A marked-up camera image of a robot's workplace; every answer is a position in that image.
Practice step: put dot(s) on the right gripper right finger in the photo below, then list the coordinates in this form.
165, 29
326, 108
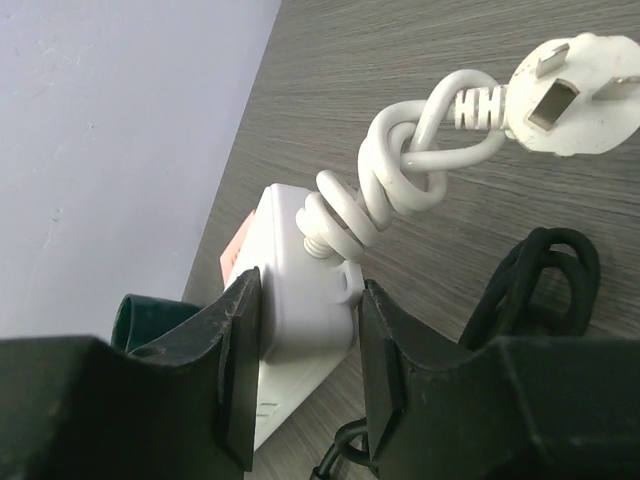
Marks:
519, 408

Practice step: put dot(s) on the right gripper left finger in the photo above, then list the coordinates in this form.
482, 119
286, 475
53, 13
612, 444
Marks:
182, 406

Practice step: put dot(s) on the white power strip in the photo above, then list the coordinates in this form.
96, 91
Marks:
308, 304

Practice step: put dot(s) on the pink cube adapter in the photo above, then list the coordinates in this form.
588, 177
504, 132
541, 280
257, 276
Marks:
229, 255

